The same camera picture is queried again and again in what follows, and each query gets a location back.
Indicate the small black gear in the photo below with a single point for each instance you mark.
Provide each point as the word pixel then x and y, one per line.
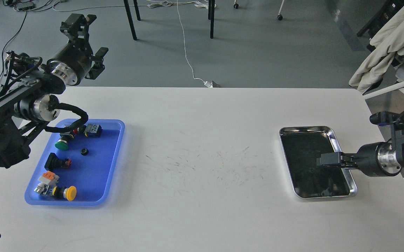
pixel 84 151

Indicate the yellow push button switch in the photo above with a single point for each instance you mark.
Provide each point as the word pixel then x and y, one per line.
pixel 56 192

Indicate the green push button switch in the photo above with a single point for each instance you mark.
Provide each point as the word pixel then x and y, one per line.
pixel 63 142

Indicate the blue plastic tray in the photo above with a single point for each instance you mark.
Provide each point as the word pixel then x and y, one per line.
pixel 91 174

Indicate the black table leg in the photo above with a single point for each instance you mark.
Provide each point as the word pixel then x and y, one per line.
pixel 211 14
pixel 130 17

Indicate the black table leg right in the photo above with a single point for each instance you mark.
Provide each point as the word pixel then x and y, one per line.
pixel 211 14

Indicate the silver metal tray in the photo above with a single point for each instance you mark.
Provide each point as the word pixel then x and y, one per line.
pixel 302 147

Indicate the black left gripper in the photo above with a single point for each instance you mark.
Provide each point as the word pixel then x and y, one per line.
pixel 73 62

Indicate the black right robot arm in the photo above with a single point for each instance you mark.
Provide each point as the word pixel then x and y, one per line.
pixel 396 123

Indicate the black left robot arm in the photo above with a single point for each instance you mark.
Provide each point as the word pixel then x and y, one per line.
pixel 28 99

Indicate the orange grey contact block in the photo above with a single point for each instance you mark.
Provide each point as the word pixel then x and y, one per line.
pixel 49 178

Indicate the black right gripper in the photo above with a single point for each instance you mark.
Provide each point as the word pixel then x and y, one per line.
pixel 374 160

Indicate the beige jacket on chair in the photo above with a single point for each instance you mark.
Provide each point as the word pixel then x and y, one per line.
pixel 387 42

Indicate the black red switch part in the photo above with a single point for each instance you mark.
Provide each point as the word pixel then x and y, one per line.
pixel 54 162

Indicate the black table leg left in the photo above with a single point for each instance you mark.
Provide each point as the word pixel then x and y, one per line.
pixel 130 17

